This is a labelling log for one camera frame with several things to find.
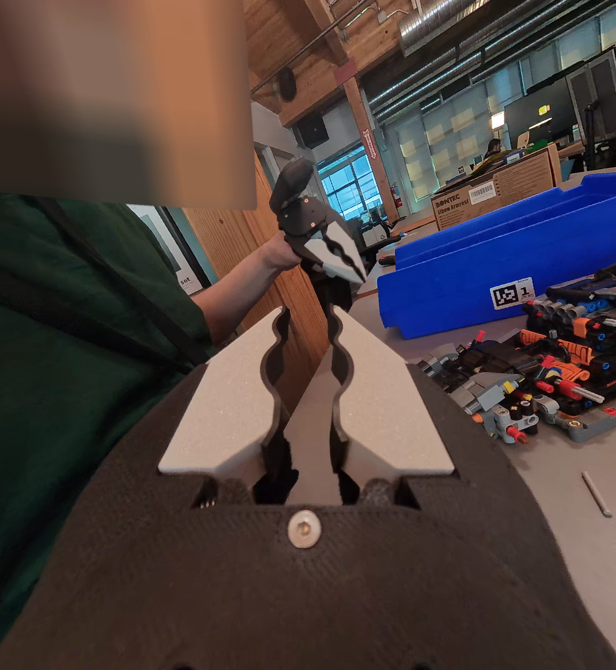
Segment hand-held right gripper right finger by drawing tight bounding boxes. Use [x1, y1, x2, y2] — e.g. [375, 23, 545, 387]
[330, 305, 454, 489]

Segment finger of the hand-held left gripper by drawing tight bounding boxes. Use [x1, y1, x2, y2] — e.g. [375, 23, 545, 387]
[303, 234, 365, 286]
[328, 219, 369, 282]

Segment partly built lego car model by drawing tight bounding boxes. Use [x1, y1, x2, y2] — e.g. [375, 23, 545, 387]
[418, 251, 616, 446]

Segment framed wall poster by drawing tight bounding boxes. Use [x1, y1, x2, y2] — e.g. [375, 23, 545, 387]
[127, 204, 205, 295]

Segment black shoulder strap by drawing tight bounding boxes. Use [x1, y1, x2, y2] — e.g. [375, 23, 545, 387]
[0, 198, 210, 379]

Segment silver ventilation duct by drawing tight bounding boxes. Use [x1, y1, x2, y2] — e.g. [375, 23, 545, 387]
[398, 0, 503, 59]

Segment wooden post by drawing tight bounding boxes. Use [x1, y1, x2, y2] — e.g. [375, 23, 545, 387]
[182, 152, 335, 405]

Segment brown cardboard box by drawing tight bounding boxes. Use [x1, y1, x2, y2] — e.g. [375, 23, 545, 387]
[431, 144, 564, 232]

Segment black wall speaker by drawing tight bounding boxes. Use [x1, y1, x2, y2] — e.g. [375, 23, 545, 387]
[291, 111, 331, 151]

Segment person's left hand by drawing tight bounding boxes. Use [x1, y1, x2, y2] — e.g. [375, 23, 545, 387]
[258, 233, 302, 273]

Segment blue plastic bin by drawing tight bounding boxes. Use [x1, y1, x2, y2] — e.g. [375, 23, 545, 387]
[378, 172, 616, 340]

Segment white lego axle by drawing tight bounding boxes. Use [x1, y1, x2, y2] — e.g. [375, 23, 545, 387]
[581, 470, 614, 520]

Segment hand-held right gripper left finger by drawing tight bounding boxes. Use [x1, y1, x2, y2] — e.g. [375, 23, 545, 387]
[159, 306, 291, 489]

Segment person's green shirt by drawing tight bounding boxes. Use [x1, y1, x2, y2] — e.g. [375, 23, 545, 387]
[0, 191, 221, 670]

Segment black computer monitor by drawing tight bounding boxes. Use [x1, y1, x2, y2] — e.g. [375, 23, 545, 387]
[503, 89, 580, 151]

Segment person's left forearm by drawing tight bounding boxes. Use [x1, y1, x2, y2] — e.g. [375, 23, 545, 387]
[190, 248, 288, 347]

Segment grey-backed computer monitor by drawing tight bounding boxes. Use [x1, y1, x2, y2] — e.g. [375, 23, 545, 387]
[565, 45, 616, 159]

